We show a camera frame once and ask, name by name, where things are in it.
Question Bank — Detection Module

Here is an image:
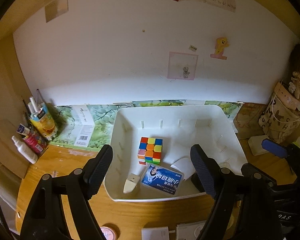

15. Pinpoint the brown paper cartoon bag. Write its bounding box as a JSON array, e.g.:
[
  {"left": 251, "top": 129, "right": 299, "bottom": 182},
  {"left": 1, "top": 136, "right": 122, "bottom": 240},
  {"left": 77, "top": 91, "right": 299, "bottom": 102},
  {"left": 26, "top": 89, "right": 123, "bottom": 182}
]
[{"left": 233, "top": 102, "right": 266, "bottom": 140}]

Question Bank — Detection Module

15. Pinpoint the beige letter print bag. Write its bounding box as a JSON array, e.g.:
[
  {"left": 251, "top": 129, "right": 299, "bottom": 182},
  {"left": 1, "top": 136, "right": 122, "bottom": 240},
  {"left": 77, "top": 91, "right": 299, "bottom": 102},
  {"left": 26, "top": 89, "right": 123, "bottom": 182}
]
[{"left": 258, "top": 82, "right": 300, "bottom": 144}]

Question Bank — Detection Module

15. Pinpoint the cream small wedge object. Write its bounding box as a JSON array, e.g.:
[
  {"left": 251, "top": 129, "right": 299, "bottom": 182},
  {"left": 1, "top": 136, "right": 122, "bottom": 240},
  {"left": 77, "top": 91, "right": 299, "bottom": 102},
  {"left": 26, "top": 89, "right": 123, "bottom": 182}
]
[{"left": 123, "top": 173, "right": 140, "bottom": 194}]

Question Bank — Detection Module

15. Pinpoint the green grape printed cardboard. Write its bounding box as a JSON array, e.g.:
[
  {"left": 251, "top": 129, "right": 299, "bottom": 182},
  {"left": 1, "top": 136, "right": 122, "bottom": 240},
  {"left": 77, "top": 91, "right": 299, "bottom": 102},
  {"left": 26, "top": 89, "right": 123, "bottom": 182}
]
[{"left": 50, "top": 99, "right": 243, "bottom": 151}]

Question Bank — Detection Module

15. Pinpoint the white plastic storage bin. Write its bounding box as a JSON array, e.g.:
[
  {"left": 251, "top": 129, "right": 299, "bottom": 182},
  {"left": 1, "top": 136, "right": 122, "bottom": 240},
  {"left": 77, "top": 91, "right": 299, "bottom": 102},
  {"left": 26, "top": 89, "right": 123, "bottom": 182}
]
[{"left": 104, "top": 105, "right": 247, "bottom": 202}]

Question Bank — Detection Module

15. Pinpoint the white instant camera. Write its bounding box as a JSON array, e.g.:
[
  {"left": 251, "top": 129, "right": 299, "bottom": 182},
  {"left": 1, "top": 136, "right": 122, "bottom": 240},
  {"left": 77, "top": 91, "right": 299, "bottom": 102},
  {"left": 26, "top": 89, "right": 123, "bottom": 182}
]
[{"left": 175, "top": 220, "right": 206, "bottom": 240}]

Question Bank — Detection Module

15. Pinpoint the white spray bottle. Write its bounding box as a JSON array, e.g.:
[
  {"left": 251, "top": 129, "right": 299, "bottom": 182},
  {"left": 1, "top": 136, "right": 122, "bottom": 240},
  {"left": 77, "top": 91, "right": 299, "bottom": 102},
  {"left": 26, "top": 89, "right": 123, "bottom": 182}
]
[{"left": 12, "top": 136, "right": 38, "bottom": 164}]

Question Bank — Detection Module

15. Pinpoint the white soap box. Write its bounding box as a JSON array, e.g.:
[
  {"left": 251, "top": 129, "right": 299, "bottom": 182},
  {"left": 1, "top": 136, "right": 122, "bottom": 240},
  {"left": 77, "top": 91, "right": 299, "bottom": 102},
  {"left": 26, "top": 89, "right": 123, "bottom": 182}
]
[{"left": 248, "top": 135, "right": 268, "bottom": 156}]

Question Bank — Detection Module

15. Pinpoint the multicolour puzzle cube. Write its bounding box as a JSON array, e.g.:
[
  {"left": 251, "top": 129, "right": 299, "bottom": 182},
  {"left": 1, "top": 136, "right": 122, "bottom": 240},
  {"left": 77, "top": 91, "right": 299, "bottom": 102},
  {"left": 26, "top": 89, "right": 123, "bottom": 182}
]
[{"left": 137, "top": 137, "right": 163, "bottom": 165}]

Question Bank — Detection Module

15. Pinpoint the pink correction tape dispenser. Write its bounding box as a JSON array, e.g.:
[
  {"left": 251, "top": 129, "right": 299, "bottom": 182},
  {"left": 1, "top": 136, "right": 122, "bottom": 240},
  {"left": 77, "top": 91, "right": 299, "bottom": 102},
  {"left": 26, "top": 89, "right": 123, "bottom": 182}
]
[{"left": 100, "top": 226, "right": 117, "bottom": 240}]

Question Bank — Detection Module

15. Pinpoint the blue white medicine box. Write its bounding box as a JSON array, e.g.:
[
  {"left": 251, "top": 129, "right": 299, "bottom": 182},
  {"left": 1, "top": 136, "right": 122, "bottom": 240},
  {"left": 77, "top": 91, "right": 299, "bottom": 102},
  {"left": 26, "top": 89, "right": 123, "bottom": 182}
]
[{"left": 141, "top": 164, "right": 184, "bottom": 196}]

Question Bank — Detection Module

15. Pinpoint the white blue tube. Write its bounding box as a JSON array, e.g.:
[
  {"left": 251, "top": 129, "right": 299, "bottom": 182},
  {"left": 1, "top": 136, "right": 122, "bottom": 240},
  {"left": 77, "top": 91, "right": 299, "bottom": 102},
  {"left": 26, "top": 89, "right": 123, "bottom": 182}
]
[{"left": 17, "top": 124, "right": 30, "bottom": 136}]

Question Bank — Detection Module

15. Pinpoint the pink square wall sticker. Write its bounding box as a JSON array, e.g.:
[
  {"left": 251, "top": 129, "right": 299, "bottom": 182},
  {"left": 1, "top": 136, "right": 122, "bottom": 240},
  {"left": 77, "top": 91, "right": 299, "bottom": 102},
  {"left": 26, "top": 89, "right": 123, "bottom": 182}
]
[{"left": 167, "top": 51, "right": 198, "bottom": 80}]

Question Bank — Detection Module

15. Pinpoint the yellow pony wall sticker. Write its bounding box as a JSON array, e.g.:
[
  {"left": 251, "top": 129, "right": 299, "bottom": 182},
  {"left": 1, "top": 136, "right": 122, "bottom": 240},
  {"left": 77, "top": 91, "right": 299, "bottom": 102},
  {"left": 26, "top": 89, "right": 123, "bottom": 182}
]
[{"left": 210, "top": 37, "right": 230, "bottom": 60}]

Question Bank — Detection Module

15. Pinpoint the red pink tin can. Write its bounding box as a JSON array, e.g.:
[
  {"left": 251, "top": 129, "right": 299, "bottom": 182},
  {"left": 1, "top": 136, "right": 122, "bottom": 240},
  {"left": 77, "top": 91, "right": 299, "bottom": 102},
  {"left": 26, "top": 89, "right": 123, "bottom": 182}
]
[{"left": 22, "top": 133, "right": 48, "bottom": 156}]

